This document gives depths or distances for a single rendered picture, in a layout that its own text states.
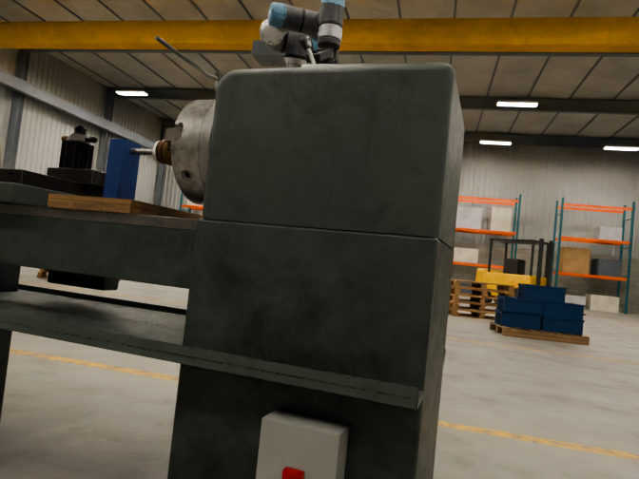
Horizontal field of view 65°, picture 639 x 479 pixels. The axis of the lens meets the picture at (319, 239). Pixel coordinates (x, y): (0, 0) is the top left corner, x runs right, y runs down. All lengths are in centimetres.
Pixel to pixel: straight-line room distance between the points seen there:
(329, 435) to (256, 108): 77
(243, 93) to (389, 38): 1127
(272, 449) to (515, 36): 1181
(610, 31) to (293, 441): 1223
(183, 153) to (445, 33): 1127
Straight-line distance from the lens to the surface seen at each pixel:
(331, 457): 112
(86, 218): 159
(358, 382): 106
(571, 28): 1275
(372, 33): 1262
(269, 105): 127
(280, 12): 176
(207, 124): 142
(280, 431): 115
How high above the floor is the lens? 79
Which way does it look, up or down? 3 degrees up
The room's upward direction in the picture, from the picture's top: 6 degrees clockwise
